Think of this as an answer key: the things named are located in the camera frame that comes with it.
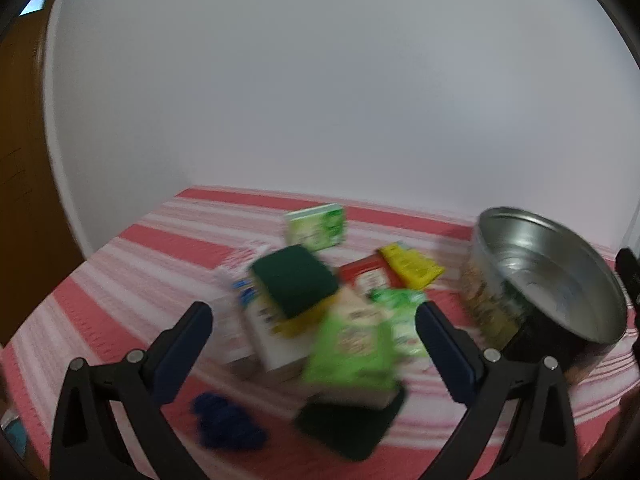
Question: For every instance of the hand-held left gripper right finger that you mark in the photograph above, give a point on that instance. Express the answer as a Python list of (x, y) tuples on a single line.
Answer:
[(445, 350)]

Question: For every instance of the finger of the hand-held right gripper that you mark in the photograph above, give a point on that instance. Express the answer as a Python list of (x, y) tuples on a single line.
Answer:
[(629, 267)]

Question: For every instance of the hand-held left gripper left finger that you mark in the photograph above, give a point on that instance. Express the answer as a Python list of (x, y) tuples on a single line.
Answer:
[(182, 355)]

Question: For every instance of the white snack packet red print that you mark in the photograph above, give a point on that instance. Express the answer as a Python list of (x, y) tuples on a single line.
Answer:
[(227, 330)]

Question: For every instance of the round metal tin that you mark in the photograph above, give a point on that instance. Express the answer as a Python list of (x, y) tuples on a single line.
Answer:
[(540, 270)]

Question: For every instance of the small green packet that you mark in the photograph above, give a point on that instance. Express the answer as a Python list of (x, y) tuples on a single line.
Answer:
[(402, 312)]

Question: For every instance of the blue scrubber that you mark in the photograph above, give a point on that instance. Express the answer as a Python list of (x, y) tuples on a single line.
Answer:
[(225, 422)]

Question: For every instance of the yellow packet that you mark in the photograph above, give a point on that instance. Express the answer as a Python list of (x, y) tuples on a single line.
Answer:
[(412, 267)]

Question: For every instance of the white cardboard box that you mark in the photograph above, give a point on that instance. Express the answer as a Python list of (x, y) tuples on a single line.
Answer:
[(272, 345)]

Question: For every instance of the large green snack packet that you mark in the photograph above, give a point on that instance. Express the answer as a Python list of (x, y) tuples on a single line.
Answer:
[(350, 355)]

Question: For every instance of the pink striped bedsheet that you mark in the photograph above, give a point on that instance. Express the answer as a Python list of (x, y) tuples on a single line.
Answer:
[(125, 260)]

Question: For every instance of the dark green scouring pad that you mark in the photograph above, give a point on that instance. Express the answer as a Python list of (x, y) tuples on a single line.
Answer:
[(350, 430)]

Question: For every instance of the green and yellow scouring sponge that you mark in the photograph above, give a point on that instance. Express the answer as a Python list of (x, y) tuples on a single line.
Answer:
[(295, 280)]

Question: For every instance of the green cardboard box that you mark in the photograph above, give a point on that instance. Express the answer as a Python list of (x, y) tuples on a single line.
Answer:
[(315, 227)]

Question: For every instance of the brown wooden door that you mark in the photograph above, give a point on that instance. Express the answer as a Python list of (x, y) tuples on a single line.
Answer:
[(25, 185)]

